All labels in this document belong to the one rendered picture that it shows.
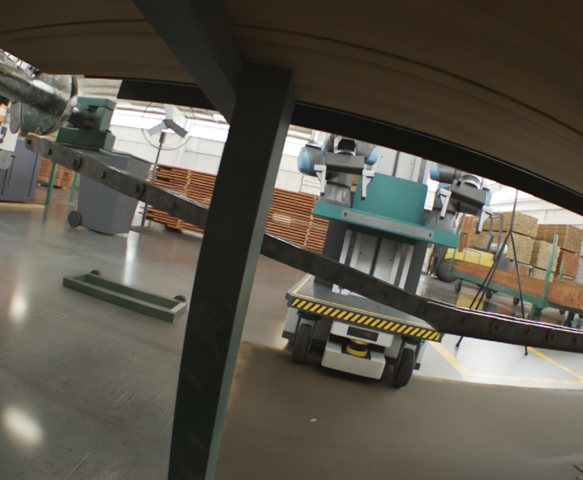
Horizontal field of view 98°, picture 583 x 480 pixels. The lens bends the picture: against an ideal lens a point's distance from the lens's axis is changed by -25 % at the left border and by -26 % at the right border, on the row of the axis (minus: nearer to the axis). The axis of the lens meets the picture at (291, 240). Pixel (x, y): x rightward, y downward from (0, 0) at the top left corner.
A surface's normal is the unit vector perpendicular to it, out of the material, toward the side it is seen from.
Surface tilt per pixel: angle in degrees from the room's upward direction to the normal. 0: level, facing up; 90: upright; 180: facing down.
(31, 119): 90
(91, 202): 94
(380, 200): 90
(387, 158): 90
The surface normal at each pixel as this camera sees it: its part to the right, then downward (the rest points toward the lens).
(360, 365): -0.17, 0.01
